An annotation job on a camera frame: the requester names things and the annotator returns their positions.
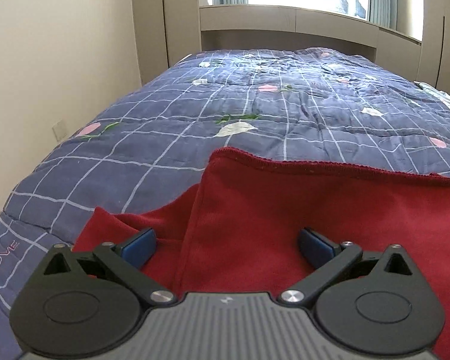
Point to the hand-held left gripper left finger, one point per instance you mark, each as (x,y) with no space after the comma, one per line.
(139,248)

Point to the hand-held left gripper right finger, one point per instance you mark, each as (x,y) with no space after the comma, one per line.
(315,247)

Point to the red long-sleeve garment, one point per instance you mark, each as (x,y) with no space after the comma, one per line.
(285,202)

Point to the blue plaid floral quilt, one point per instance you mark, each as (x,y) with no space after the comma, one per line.
(210,120)

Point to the beige tall wardrobe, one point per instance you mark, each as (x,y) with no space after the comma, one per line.
(438,45)
(150,26)

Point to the beige window seat cabinet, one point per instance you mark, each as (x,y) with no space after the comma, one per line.
(247,18)

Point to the beige wall socket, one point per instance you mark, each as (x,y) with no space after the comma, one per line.
(59,129)

